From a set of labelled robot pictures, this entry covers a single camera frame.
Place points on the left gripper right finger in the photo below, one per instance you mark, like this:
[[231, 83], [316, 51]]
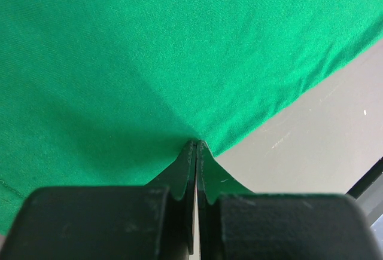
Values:
[[236, 223]]

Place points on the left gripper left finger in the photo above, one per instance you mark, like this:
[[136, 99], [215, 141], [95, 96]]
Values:
[[153, 221]]

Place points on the green t-shirt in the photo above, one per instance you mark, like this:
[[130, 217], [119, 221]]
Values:
[[107, 92]]

